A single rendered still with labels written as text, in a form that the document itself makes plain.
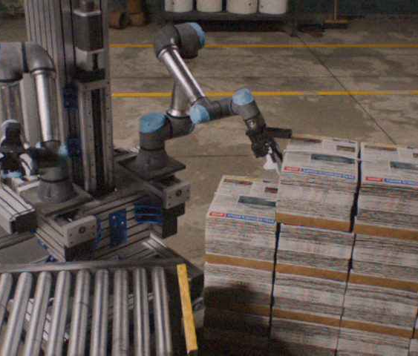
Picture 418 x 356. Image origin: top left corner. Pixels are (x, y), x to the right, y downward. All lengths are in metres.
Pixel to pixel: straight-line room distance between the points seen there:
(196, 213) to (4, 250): 1.28
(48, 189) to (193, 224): 1.58
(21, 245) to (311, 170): 1.75
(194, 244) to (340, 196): 1.59
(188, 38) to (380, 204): 1.03
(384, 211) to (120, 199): 1.14
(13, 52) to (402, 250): 1.62
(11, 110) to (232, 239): 0.99
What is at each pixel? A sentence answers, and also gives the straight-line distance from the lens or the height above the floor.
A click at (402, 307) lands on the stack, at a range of 2.66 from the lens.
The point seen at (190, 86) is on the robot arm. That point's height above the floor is 1.29.
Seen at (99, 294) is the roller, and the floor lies 0.80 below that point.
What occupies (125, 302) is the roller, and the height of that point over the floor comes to 0.80.
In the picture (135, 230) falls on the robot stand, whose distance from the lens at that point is 2.93.
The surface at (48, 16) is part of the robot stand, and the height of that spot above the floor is 1.50.
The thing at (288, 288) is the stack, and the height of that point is 0.53.
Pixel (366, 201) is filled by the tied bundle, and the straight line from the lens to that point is 2.40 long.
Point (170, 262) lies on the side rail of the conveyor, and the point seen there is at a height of 0.80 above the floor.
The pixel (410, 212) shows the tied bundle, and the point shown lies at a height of 0.95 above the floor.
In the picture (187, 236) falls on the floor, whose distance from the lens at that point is 3.89.
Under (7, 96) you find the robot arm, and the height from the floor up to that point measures 1.27.
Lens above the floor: 2.11
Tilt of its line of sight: 28 degrees down
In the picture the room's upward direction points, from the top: 2 degrees clockwise
